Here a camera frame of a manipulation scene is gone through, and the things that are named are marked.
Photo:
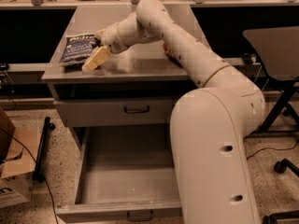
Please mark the red soda can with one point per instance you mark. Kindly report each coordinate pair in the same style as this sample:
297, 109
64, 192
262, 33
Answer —
170, 55

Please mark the black stand foot left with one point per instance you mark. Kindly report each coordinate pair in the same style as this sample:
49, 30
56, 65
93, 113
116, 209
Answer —
47, 128

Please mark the closed grey upper drawer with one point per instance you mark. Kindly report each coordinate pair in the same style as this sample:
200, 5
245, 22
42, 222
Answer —
114, 112

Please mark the dark office chair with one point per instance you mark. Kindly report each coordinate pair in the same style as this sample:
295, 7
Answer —
277, 49

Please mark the blue chip bag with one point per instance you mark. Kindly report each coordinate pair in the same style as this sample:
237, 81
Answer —
78, 49

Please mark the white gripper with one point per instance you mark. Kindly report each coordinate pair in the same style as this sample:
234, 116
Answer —
111, 38

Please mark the cardboard box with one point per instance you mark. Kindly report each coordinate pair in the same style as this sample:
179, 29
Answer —
18, 151

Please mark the open grey lower drawer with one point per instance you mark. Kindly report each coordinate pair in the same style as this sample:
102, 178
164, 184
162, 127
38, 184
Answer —
124, 173

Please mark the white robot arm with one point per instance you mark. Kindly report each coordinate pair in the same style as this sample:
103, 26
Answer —
207, 125

